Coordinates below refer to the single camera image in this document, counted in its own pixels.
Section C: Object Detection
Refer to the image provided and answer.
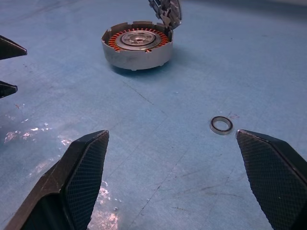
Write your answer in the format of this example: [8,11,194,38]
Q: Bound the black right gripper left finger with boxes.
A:
[4,129,110,230]

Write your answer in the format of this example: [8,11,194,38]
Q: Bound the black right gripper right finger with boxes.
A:
[236,129,307,230]

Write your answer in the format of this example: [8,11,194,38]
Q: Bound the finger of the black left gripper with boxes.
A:
[0,34,28,61]
[0,80,18,99]

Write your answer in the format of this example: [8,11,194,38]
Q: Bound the silver motor housing copper windings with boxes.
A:
[101,21,174,71]

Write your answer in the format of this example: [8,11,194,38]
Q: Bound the small steel bearing ring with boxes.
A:
[210,116,234,136]

